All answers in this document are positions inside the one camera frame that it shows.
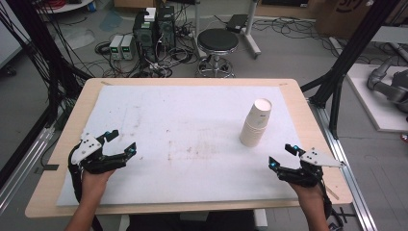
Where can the person's dark clothing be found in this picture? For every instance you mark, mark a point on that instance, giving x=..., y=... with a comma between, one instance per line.
x=192, y=223

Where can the brown cardboard panel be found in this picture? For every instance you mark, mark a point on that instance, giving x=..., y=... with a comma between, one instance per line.
x=138, y=3

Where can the stack of white paper cups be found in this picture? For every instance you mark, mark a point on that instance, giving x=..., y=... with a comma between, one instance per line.
x=255, y=126

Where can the white box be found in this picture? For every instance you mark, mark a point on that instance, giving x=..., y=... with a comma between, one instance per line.
x=150, y=14

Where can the grey bench power supply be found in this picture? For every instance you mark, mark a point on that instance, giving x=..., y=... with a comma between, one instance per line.
x=128, y=47
x=116, y=46

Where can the black round stool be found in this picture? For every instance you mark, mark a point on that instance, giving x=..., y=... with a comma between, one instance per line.
x=217, y=40

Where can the white metal desk leg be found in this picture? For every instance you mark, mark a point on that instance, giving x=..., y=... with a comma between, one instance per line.
x=250, y=32

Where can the brown cardboard box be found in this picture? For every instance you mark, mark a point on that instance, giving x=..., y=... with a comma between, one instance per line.
x=340, y=17

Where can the person's right hand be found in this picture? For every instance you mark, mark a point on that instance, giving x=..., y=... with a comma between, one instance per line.
x=309, y=195

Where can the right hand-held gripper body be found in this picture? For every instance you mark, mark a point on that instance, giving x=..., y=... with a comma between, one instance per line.
x=308, y=174

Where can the black computer tower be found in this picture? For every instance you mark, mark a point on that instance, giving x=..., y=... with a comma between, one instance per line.
x=144, y=38
x=166, y=30

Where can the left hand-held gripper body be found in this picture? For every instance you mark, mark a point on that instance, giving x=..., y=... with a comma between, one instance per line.
x=86, y=149

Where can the black metal frame post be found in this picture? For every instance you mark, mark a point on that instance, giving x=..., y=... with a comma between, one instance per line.
x=349, y=54

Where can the aluminium floor rail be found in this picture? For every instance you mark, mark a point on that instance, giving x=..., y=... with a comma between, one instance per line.
x=22, y=173
x=346, y=166

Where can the blue small container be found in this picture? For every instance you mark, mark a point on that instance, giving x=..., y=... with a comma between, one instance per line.
x=92, y=6

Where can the white base board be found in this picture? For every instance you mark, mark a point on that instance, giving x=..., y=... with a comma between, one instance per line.
x=369, y=102

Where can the person's left hand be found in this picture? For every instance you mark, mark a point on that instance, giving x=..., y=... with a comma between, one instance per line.
x=93, y=186

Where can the black flat device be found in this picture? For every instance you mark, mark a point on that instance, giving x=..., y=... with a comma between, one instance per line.
x=236, y=22

